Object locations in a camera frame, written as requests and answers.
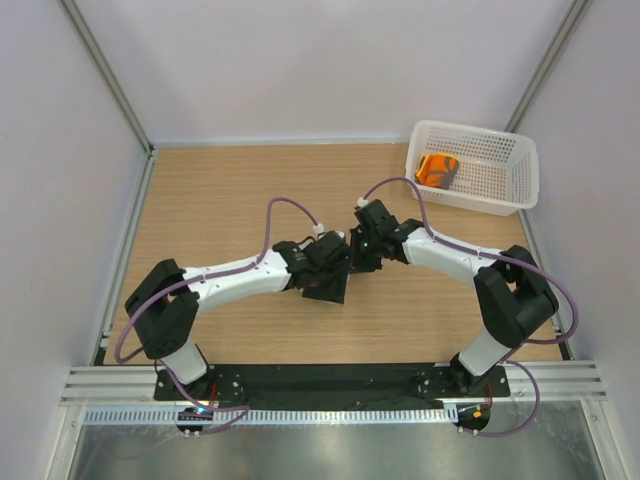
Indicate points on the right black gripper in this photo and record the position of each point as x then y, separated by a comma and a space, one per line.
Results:
358, 264

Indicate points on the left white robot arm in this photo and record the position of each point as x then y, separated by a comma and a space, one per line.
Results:
166, 303

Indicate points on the white slotted cable duct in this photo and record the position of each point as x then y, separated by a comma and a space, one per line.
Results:
183, 416

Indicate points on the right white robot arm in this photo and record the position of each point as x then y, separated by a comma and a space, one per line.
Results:
514, 297

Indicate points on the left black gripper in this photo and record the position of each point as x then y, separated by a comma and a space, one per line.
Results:
335, 292

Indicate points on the left aluminium frame post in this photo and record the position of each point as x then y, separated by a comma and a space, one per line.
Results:
101, 63

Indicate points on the aluminium rail front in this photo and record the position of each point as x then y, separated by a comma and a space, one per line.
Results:
133, 385

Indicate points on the orange grey giraffe towel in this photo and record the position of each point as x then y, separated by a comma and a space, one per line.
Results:
436, 170

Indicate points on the aluminium frame post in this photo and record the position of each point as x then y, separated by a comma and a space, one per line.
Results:
101, 63
560, 40

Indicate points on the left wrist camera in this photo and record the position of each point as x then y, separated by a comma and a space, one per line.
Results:
333, 234

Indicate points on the white perforated plastic basket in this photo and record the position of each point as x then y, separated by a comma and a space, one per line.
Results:
498, 172

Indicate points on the right aluminium frame post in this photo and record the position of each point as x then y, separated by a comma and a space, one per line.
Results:
560, 40

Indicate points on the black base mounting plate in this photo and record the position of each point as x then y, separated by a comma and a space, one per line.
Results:
341, 387

